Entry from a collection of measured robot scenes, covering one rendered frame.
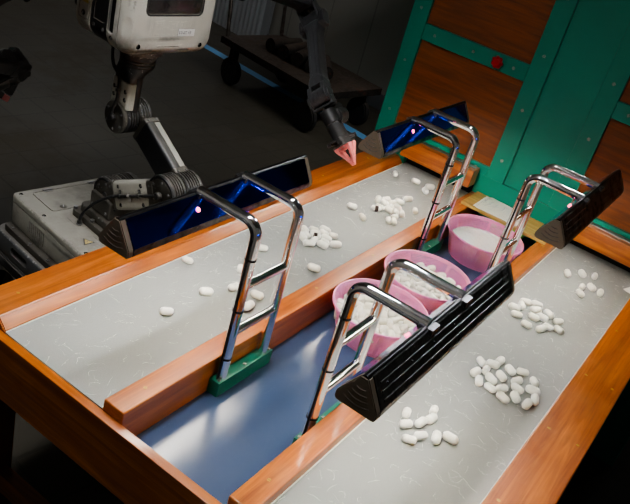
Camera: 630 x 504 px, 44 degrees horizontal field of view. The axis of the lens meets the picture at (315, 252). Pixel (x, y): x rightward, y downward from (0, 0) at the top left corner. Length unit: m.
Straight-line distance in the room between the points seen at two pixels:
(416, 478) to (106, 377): 0.67
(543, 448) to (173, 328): 0.88
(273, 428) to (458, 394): 0.47
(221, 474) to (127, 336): 0.39
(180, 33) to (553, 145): 1.33
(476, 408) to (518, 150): 1.26
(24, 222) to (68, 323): 1.04
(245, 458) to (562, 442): 0.72
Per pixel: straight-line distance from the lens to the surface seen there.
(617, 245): 2.84
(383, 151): 2.26
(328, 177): 2.73
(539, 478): 1.79
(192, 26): 2.42
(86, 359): 1.74
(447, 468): 1.74
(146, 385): 1.66
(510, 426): 1.93
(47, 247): 2.73
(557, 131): 2.88
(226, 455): 1.68
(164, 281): 2.02
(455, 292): 1.55
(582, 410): 2.06
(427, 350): 1.41
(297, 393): 1.87
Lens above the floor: 1.85
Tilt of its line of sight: 29 degrees down
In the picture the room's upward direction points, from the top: 16 degrees clockwise
